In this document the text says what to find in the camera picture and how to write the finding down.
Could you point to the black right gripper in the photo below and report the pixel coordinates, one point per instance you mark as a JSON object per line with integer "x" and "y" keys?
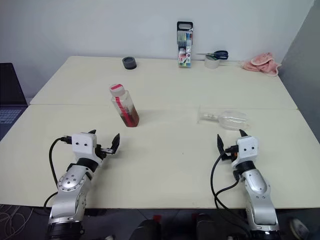
{"x": 227, "y": 157}

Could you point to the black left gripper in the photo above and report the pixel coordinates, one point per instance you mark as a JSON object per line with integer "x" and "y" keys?
{"x": 100, "y": 151}

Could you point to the clear wine glass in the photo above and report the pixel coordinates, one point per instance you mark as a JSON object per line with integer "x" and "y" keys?
{"x": 232, "y": 120}

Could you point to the bottle with red liquid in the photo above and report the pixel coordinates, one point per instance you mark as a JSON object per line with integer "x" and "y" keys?
{"x": 130, "y": 117}

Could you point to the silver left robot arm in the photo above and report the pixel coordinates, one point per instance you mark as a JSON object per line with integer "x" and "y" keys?
{"x": 67, "y": 183}

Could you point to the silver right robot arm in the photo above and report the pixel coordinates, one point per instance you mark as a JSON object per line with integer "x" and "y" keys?
{"x": 257, "y": 187}

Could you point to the black round cap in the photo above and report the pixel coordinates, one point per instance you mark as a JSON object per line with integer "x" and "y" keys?
{"x": 129, "y": 63}

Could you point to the white tape roll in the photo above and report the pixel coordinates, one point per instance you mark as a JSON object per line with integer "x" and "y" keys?
{"x": 212, "y": 62}

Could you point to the pink cloth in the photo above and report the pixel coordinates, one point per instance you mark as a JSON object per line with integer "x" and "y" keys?
{"x": 262, "y": 64}

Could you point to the dark rounded shape red tab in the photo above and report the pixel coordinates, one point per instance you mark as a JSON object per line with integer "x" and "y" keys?
{"x": 147, "y": 230}

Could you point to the marker pen pack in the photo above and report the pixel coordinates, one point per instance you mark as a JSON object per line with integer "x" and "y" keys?
{"x": 184, "y": 50}

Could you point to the dark laptop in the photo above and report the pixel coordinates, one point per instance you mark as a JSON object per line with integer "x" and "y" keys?
{"x": 10, "y": 87}

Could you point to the grey sneaker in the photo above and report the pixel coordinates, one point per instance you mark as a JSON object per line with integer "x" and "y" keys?
{"x": 298, "y": 227}

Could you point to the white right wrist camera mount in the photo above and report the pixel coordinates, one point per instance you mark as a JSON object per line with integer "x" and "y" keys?
{"x": 247, "y": 147}

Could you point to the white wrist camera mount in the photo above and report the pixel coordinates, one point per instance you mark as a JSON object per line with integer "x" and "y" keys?
{"x": 83, "y": 143}
{"x": 247, "y": 147}

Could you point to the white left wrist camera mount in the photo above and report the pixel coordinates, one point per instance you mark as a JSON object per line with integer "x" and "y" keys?
{"x": 83, "y": 143}

